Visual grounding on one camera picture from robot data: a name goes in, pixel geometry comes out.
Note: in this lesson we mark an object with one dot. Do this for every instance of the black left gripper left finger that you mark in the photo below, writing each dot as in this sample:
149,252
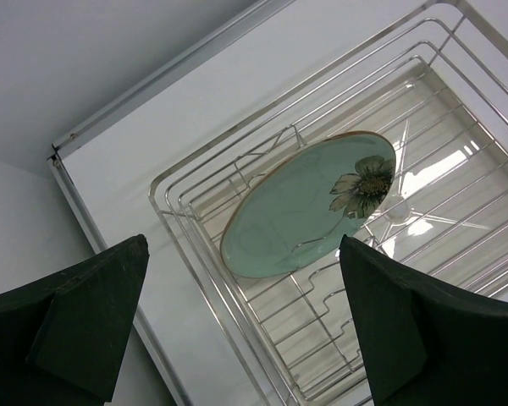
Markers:
63,337

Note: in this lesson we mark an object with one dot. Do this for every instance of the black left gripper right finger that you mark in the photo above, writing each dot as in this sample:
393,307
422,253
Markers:
424,341

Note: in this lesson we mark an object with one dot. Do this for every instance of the small green floral plate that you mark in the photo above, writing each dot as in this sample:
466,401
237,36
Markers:
298,213

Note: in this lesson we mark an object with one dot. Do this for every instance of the aluminium table frame rail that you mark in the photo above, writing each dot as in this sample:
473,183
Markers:
105,169

